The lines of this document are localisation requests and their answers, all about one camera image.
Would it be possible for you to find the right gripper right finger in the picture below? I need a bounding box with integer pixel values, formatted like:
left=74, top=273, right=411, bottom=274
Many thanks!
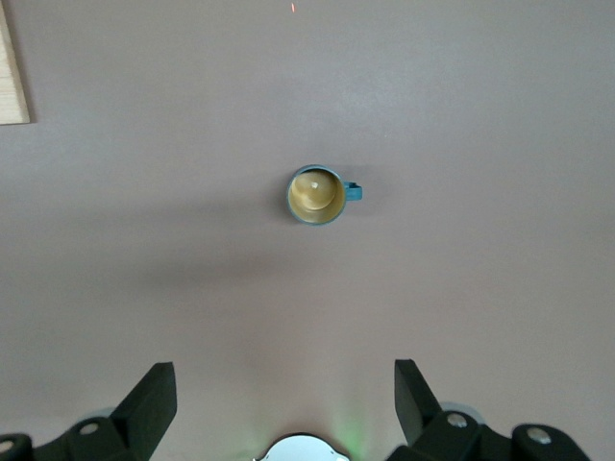
left=387, top=358, right=593, bottom=461

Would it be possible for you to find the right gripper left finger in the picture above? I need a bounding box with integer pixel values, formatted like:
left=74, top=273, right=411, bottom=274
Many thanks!
left=0, top=362, right=177, bottom=461

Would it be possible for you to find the dark teal ribbed mug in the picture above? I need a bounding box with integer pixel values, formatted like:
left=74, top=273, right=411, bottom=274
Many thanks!
left=286, top=163, right=364, bottom=229

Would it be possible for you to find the brown table cover sheet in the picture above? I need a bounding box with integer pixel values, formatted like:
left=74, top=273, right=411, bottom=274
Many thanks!
left=0, top=0, right=615, bottom=461

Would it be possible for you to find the wooden cutting board, metal handle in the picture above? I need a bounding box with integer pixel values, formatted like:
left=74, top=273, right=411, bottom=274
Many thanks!
left=0, top=0, right=37, bottom=127

